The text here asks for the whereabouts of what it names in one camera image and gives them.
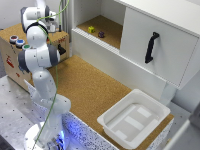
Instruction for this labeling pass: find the white plastic box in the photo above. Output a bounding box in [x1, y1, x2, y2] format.
[96, 88, 172, 150]

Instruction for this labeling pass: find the black door handle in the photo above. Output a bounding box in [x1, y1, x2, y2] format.
[144, 31, 161, 65]

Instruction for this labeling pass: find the red button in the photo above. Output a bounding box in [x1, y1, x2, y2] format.
[9, 34, 20, 44]

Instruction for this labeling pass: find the green cable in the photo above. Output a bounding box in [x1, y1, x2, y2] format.
[31, 0, 71, 150]

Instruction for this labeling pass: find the blue button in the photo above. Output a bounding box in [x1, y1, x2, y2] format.
[15, 38, 26, 49]

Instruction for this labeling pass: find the wooden drawer box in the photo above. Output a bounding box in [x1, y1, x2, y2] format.
[0, 22, 71, 92]

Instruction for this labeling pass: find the white sliding door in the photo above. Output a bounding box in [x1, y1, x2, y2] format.
[119, 6, 200, 91]

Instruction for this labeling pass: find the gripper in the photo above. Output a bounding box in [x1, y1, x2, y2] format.
[46, 16, 62, 34]

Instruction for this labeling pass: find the purple block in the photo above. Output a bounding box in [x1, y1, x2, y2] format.
[97, 30, 106, 39]

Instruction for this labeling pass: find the yellow block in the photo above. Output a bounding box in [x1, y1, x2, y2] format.
[87, 25, 97, 34]

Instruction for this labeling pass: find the white cabinet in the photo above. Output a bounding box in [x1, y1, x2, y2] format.
[70, 0, 200, 108]

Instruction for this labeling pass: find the green button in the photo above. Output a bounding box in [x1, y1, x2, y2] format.
[21, 43, 32, 51]

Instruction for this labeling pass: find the black drawer handle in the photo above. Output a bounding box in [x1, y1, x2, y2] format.
[57, 43, 67, 56]

